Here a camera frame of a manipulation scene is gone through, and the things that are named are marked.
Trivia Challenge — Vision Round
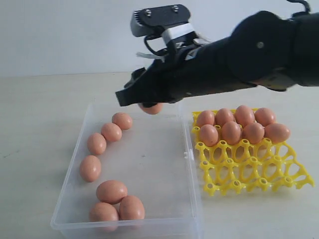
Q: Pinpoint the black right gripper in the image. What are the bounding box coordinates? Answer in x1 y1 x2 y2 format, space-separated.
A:
115 42 239 107

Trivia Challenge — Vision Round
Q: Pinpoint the brown egg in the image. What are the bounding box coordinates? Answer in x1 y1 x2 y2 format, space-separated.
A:
101 122 122 142
234 105 255 128
87 132 107 155
221 121 241 145
196 110 215 127
79 155 101 183
112 112 133 130
265 123 291 143
242 122 265 144
89 202 120 222
119 195 145 220
199 124 219 147
215 108 234 126
138 103 163 115
255 108 276 127
96 180 128 205

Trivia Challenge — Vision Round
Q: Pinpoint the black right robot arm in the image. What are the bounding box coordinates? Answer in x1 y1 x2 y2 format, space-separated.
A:
116 0 319 108

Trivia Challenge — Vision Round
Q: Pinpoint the clear plastic container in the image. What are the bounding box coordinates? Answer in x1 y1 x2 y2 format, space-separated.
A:
51 103 203 239

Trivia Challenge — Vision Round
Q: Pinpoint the yellow plastic egg tray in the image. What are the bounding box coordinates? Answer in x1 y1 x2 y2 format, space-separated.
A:
191 112 315 196

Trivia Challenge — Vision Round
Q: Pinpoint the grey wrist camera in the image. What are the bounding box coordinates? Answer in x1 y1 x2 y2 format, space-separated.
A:
130 4 196 44

